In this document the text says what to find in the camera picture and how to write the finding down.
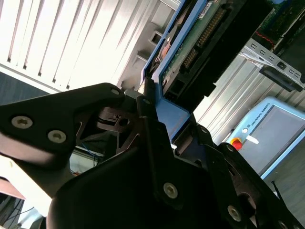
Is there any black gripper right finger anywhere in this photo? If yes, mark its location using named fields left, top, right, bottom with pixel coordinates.
left=194, top=125, right=305, bottom=229

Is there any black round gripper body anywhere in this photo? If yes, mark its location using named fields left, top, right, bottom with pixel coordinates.
left=46, top=146, right=231, bottom=229

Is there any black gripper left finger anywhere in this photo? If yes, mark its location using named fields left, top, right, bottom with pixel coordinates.
left=0, top=77, right=186, bottom=211

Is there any hard disk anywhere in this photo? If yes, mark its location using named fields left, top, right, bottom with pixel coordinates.
left=140, top=0, right=274, bottom=165

